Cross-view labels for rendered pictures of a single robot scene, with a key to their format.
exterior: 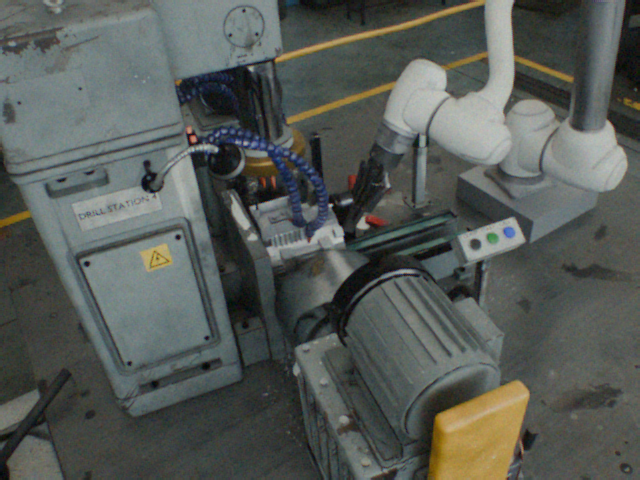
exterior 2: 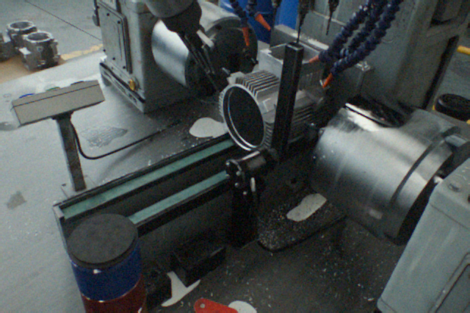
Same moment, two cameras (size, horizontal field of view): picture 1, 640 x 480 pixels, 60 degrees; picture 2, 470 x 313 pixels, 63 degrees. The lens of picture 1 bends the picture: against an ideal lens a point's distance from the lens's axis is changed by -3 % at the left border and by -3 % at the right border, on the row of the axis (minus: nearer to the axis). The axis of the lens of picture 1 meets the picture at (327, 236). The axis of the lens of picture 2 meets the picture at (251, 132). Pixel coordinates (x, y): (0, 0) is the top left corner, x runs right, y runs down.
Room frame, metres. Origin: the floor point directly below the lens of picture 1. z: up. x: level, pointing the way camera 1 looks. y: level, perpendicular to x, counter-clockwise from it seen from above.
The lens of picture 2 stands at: (1.87, -0.30, 1.51)
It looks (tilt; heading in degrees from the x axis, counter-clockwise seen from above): 36 degrees down; 156
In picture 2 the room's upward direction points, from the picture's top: 6 degrees clockwise
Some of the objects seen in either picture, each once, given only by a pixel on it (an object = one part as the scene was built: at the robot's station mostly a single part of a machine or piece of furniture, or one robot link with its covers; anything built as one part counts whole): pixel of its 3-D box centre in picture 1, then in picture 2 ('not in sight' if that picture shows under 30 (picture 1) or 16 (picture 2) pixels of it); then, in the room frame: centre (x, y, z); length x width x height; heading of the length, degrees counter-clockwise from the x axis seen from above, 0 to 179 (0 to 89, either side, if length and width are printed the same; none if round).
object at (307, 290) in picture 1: (351, 335); (194, 43); (0.82, -0.03, 1.04); 0.37 x 0.25 x 0.25; 20
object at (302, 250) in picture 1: (298, 247); (274, 106); (1.16, 0.08, 1.01); 0.20 x 0.19 x 0.19; 109
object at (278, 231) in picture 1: (279, 222); (291, 67); (1.14, 0.11, 1.11); 0.12 x 0.11 x 0.07; 109
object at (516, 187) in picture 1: (517, 169); not in sight; (1.59, -0.65, 0.92); 0.22 x 0.18 x 0.06; 19
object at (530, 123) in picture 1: (528, 136); not in sight; (1.56, -0.66, 1.06); 0.18 x 0.16 x 0.22; 38
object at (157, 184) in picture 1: (191, 166); not in sight; (0.85, 0.22, 1.46); 0.18 x 0.11 x 0.13; 110
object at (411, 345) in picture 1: (437, 396); not in sight; (0.57, -0.16, 1.16); 0.33 x 0.26 x 0.42; 20
